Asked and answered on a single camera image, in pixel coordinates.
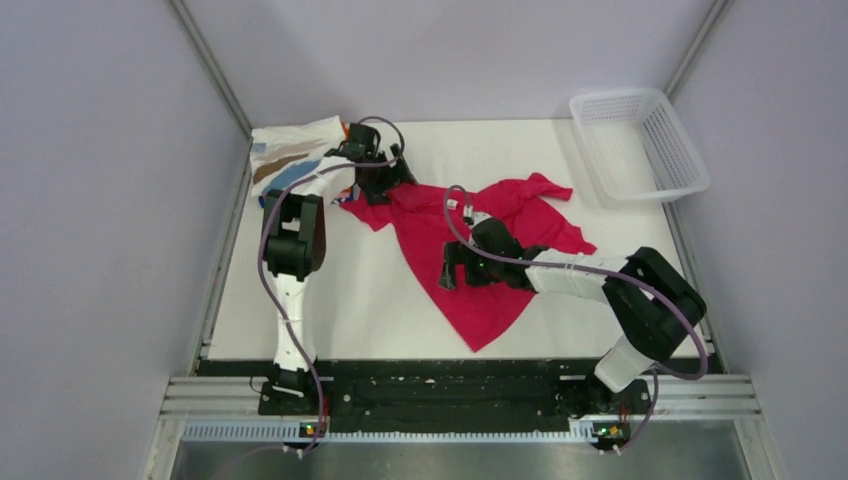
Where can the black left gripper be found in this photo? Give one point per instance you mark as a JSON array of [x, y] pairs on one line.
[[393, 176]]

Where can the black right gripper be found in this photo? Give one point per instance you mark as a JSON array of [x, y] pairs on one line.
[[457, 252]]

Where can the crimson red t-shirt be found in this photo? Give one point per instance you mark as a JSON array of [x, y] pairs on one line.
[[480, 298]]

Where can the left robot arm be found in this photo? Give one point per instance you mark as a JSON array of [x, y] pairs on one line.
[[293, 241]]

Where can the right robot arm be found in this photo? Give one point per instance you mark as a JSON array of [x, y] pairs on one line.
[[653, 304]]

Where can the orange folded t-shirt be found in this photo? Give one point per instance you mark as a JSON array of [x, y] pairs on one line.
[[345, 127]]

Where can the blue folded t-shirt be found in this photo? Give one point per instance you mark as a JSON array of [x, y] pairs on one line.
[[347, 195]]

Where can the white patterned folded t-shirt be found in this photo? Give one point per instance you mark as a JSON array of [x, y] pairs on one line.
[[282, 154]]

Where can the white plastic basket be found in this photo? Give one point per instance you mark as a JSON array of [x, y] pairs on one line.
[[635, 148]]

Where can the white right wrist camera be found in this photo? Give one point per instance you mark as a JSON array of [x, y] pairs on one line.
[[472, 217]]

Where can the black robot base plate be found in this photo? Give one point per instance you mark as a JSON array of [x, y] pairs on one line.
[[441, 396]]

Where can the white slotted cable duct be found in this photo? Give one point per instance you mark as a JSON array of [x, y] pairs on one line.
[[295, 432]]

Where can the aluminium rail frame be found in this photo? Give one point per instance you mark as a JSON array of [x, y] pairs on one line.
[[715, 397]]

